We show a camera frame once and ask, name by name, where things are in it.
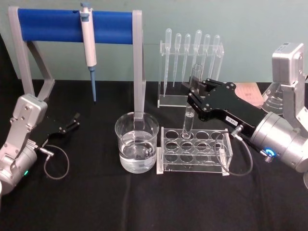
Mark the glass test tube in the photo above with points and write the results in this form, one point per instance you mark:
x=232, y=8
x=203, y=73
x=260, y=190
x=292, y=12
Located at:
x=188, y=120

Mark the glass beaker with water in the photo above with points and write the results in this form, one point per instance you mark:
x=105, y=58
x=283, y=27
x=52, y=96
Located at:
x=136, y=154

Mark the glass conical flask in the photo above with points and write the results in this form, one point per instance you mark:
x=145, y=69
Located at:
x=272, y=101

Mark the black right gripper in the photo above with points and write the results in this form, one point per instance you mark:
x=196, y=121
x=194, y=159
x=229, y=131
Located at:
x=221, y=101

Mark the black table cloth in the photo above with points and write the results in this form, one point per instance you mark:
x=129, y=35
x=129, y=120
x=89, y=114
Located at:
x=96, y=204

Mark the grey stand with blue bar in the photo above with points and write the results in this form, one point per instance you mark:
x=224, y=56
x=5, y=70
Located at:
x=50, y=22

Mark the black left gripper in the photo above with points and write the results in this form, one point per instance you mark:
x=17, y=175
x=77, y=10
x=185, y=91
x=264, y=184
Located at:
x=54, y=127

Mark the clear acrylic test tube rack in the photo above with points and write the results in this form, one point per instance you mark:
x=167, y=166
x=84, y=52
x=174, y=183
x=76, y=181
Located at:
x=173, y=158

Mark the clear acrylic dropper rack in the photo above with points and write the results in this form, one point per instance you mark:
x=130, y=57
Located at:
x=168, y=99

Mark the white and blue micropipette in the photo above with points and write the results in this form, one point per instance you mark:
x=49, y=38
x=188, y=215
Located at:
x=88, y=43

